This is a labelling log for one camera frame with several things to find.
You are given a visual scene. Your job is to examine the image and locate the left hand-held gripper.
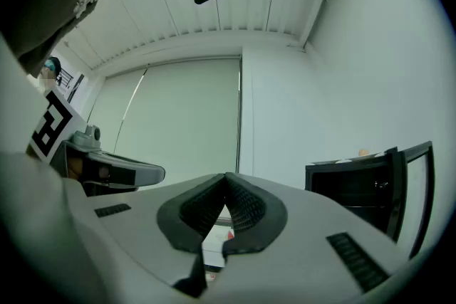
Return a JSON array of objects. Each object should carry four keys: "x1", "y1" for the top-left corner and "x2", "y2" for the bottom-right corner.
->
[{"x1": 26, "y1": 90, "x2": 167, "y2": 189}]

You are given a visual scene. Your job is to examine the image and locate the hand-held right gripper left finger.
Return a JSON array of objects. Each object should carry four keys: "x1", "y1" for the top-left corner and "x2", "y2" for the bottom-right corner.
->
[{"x1": 66, "y1": 172, "x2": 226, "y2": 304}]

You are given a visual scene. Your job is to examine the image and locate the black metal frame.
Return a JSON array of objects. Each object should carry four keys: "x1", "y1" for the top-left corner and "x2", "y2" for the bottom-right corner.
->
[{"x1": 56, "y1": 69, "x2": 86, "y2": 103}]

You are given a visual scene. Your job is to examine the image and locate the person's left hand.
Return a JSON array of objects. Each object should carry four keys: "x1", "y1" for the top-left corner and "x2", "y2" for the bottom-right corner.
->
[{"x1": 68, "y1": 156, "x2": 85, "y2": 180}]

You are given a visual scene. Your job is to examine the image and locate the pale green roller blind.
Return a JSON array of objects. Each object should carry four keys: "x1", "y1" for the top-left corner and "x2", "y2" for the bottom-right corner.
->
[
  {"x1": 113, "y1": 58, "x2": 242, "y2": 186},
  {"x1": 86, "y1": 69, "x2": 146, "y2": 154}
]

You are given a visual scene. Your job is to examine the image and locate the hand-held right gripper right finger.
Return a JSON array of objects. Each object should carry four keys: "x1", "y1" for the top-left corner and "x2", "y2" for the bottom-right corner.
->
[{"x1": 213, "y1": 172, "x2": 410, "y2": 304}]

